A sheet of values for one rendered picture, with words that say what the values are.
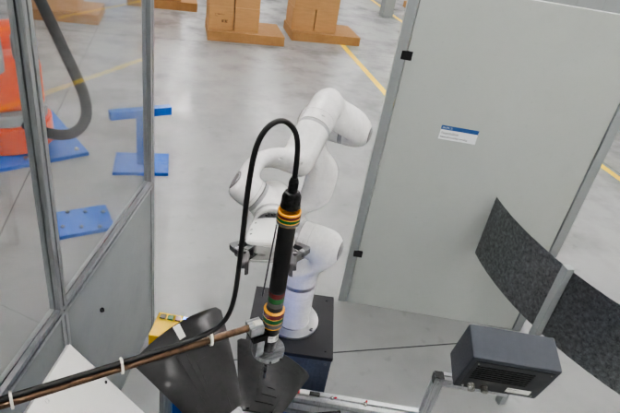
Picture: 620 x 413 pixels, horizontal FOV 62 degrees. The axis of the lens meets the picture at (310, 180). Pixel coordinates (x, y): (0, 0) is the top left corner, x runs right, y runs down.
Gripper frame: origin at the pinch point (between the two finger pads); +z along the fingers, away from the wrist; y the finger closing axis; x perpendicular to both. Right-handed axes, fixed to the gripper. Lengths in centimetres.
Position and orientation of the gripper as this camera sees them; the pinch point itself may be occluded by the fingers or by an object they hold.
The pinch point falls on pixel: (268, 266)
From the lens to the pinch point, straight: 102.2
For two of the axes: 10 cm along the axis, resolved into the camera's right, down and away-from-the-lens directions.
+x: 0.8, -9.1, -4.2
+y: -10.0, -0.5, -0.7
